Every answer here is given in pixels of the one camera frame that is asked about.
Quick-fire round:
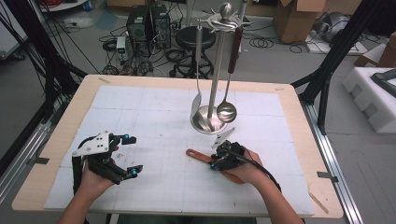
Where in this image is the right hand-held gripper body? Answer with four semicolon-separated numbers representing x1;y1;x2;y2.
210;126;248;171

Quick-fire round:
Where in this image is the grey round appliance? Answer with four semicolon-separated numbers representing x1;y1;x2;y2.
313;11;350;43

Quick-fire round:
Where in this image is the metal serving spoon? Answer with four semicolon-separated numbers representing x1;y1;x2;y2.
190;26;205;121

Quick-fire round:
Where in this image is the person's right hand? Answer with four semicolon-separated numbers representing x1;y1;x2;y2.
223;149;266;187

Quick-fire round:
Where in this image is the steel ladle with wooden handle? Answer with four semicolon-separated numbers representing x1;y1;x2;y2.
216;25;245;124

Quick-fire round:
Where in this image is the open cardboard box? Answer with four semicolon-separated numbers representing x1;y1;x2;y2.
273;0;329;44

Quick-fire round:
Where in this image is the white grid mat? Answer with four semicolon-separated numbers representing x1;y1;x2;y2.
43;84;316;217

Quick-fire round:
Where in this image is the small grey power supply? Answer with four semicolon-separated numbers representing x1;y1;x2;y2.
115;35;129;62

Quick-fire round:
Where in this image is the aluminium rail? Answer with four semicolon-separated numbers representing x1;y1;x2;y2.
0;120;52;203
300;102;364;224

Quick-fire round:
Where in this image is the dark curved part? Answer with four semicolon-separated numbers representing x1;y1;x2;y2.
370;68;396;98

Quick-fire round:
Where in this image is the black frame strut with cables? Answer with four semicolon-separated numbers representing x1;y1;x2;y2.
0;0;89;125

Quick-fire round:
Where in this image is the person's left hand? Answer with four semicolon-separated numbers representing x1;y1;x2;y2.
78;160;117;201

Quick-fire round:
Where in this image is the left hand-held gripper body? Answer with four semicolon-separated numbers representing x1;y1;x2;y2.
71;130;129;186

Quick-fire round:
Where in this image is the black sleeved gripper cable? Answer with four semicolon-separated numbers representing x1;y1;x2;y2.
71;135;94;196

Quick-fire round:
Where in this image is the brown cardboard box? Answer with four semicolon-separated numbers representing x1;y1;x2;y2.
354;31;396;69

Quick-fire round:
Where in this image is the black computer tower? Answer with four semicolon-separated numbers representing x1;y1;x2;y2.
125;5;150;43
150;4;173;49

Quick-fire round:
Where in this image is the white foam block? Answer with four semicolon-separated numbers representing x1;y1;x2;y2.
341;66;396;135

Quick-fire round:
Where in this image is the steel utensil stand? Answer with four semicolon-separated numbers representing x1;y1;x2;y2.
189;2;253;135

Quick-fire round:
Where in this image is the black round stool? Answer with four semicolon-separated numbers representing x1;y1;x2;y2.
168;25;219;79

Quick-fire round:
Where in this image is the wooden rice spatula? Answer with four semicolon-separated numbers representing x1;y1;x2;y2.
185;147;246;186

